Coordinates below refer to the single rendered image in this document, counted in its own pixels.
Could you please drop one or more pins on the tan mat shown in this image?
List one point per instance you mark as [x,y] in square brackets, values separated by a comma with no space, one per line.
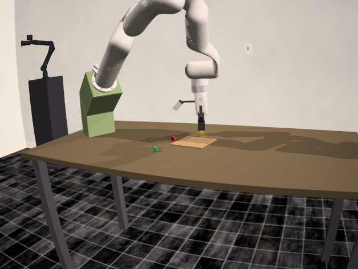
[194,142]

